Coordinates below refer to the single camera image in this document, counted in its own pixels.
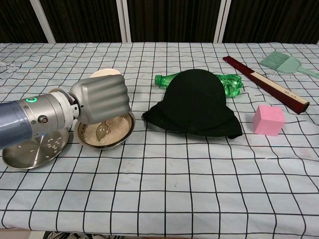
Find black bucket hat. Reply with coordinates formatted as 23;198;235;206
142;69;243;139

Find metal spoon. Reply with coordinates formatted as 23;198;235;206
95;121;111;145

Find checked light blue tablecloth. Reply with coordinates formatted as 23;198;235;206
0;41;319;236

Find white paper cup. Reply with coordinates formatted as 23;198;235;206
90;68;120;79

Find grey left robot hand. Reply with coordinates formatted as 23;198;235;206
69;74;131;125

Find white partition post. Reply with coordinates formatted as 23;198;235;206
115;0;132;43
213;0;232;44
31;0;56;44

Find dark red folded fan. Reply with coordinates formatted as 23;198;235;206
222;55;311;115

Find mint green brush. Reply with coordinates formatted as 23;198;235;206
260;50;319;80

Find empty steel bowl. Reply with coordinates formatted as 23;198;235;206
1;126;70;171

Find pink foam cube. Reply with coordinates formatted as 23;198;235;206
252;104;286;137

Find green plastic bottle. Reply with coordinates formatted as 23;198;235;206
154;73;244;98

